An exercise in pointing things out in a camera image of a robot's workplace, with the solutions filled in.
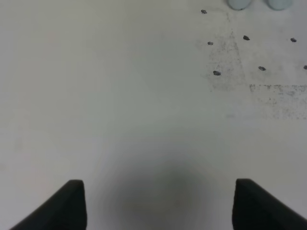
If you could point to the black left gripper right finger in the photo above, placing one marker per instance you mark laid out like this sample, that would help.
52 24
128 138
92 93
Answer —
256 209

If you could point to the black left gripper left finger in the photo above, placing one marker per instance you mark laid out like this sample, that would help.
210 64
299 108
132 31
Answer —
65 210

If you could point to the left light blue teacup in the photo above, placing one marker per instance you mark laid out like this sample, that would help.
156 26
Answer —
238 5

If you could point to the light blue teacup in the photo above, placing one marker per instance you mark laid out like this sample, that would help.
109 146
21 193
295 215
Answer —
279 5
238 5

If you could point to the right light blue teacup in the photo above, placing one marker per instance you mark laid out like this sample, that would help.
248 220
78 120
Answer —
279 5

